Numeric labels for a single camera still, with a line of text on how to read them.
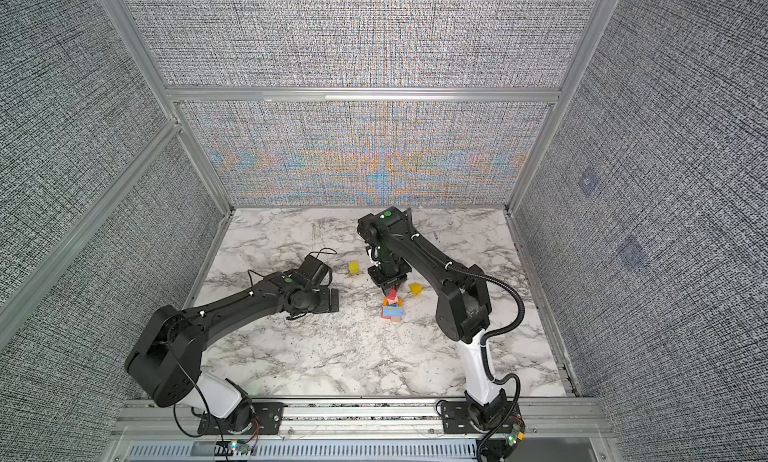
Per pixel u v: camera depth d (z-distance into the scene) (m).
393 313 0.90
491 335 0.53
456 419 0.73
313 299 0.77
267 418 0.74
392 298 0.87
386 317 0.90
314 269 0.70
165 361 0.43
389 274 0.74
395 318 0.90
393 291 0.81
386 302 0.88
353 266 1.03
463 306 0.51
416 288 0.95
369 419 0.75
